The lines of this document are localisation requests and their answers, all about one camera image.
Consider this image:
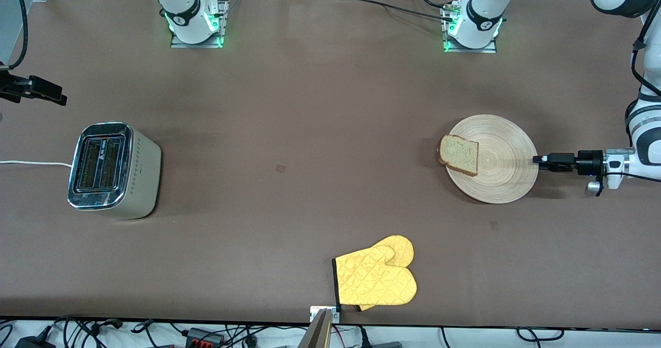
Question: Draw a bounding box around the round wooden plate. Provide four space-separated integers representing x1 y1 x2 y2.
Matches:
445 114 539 204

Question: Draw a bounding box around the brown bread slice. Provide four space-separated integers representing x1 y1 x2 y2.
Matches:
437 134 480 177

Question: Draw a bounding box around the silver two-slot toaster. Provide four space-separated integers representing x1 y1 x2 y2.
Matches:
67 122 162 220

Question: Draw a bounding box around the yellow quilted oven mitt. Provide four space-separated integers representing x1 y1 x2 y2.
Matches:
332 245 418 307
355 235 415 312

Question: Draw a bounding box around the black power adaptor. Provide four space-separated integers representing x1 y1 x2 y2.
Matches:
14 336 56 348

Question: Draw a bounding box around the black red connector block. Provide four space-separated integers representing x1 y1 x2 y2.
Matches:
185 327 226 346

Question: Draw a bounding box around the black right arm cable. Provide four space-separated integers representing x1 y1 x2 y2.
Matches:
0 0 28 71

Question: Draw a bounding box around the white toaster power cable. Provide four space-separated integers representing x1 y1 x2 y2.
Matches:
0 160 74 168

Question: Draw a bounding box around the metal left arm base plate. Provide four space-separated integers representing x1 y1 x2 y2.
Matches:
443 2 499 54

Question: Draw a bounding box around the black looped floor cable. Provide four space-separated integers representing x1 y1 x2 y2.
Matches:
516 327 564 342

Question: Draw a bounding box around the black cable on table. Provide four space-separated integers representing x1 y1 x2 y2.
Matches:
330 0 455 21

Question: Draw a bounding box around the white post mounting bracket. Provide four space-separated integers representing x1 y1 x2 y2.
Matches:
310 306 340 324

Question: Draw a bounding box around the aluminium profile post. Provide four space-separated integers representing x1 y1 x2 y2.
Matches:
297 308 334 348

